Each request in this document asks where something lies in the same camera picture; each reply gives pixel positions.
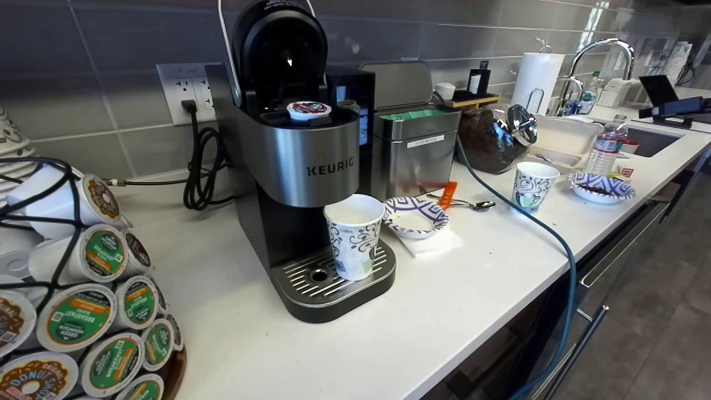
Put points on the steel sink basin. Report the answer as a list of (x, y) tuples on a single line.
[(652, 140)]

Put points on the brown label coffee pod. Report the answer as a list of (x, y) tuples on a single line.
[(101, 198), (137, 249), (36, 379), (10, 320)]

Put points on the patterned bowl with coffee grounds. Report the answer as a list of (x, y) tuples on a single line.
[(600, 190)]

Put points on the chrome sink faucet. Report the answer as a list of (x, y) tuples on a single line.
[(599, 45)]

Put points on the white wall outlet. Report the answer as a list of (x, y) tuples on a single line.
[(183, 86)]

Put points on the clear plastic water bottle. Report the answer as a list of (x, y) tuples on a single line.
[(607, 147)]

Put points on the Keurig coffee machine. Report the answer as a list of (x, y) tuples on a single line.
[(293, 159)]

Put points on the blue patterned paper cup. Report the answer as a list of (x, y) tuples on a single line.
[(534, 185), (354, 234)]

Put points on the coffee pod in brewer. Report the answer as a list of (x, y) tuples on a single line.
[(308, 109)]

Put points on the small blue patterned bowl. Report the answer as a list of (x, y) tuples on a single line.
[(414, 216)]

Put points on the green box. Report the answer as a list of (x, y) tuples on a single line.
[(414, 151)]

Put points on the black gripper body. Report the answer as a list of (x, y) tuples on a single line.
[(689, 107)]

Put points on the small white cup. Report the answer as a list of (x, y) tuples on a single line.
[(444, 89)]

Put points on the metal paper towel holder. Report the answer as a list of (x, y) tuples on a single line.
[(534, 100)]

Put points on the wooden countertop rack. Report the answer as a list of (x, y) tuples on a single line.
[(473, 100)]

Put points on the black appliance with screen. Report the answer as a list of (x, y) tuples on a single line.
[(351, 100)]

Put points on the small red white packet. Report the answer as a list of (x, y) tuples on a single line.
[(624, 172)]

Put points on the white paper towel roll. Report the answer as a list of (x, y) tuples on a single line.
[(538, 79)]

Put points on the small orange packet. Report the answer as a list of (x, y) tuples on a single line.
[(447, 195)]

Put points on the stainless dishwasher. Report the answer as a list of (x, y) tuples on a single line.
[(591, 302)]

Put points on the white paper napkin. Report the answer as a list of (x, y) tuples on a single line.
[(435, 240)]

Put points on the green label coffee pod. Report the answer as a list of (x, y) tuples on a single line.
[(112, 366), (140, 390), (102, 255), (156, 344), (77, 317), (138, 301)]

